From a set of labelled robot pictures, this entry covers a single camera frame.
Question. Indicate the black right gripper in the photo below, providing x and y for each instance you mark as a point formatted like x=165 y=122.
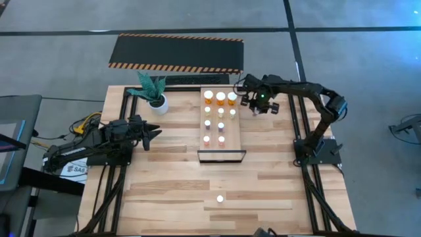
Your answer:
x=260 y=98

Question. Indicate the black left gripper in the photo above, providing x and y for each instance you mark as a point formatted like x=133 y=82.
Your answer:
x=135 y=133

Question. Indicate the small pink pill bottle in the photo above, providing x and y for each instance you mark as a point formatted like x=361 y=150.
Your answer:
x=221 y=139
x=219 y=198
x=206 y=139

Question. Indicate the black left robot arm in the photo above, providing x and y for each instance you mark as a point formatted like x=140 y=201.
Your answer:
x=82 y=148

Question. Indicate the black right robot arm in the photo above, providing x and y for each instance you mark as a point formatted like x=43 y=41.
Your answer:
x=315 y=92

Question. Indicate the snake plant in white pot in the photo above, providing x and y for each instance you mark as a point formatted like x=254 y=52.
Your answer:
x=159 y=107

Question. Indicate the black perforated floor strip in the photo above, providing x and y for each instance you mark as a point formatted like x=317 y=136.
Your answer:
x=197 y=80

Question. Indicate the white paper sheet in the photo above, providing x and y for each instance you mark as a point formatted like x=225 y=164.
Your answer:
x=77 y=171

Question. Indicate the black hazard-striped floor mat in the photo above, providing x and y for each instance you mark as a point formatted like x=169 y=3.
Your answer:
x=177 y=52

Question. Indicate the black floor beam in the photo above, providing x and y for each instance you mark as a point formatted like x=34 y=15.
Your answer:
x=49 y=182

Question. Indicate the grey side desk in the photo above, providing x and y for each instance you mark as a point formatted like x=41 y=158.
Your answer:
x=29 y=108

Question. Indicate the dark grey rounded object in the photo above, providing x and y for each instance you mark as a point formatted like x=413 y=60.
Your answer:
x=261 y=232

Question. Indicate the dark flat device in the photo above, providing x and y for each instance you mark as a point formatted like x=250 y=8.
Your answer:
x=11 y=144

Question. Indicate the black stand leg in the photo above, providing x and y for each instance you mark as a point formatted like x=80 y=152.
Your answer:
x=408 y=126

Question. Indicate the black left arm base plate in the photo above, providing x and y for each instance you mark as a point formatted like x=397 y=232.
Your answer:
x=112 y=162

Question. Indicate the black aluminium table frame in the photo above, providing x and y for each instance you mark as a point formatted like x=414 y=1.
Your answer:
x=181 y=88

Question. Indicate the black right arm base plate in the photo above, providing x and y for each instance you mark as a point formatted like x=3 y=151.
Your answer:
x=329 y=154

